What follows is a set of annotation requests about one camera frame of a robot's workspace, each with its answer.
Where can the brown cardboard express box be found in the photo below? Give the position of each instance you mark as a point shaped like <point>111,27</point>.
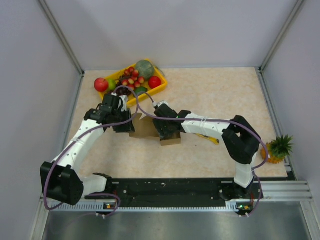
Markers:
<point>145,130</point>

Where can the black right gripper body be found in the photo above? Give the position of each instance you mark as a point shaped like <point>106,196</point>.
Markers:
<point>163,128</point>

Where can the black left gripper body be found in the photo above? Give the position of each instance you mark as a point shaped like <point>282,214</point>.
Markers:
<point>120,116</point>

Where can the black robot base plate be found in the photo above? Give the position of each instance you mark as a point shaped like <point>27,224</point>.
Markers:
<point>179,192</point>

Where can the red tomato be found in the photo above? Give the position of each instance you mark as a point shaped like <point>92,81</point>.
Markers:
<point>154,82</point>

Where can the green apple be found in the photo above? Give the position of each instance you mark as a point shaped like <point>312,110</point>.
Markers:
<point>112,84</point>

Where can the toy pineapple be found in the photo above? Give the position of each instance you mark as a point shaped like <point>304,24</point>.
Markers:
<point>278,149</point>

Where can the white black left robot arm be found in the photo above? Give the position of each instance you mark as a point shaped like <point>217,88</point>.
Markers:
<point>60,178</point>

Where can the red apple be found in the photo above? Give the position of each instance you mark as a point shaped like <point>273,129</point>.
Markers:
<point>101,84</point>

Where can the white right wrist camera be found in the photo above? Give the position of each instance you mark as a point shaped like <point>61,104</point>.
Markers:
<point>158,104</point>

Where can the dark purple grape bunch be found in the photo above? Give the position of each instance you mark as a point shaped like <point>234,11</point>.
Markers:
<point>122,91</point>

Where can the green lime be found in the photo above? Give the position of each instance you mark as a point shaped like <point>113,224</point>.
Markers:
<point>140,89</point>

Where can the yellow utility knife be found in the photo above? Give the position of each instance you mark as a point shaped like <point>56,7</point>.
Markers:
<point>211,139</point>

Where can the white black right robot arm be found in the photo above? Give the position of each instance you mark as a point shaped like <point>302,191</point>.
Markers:
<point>240,139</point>

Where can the green netted melon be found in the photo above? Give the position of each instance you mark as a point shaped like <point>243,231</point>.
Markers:
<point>145,68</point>

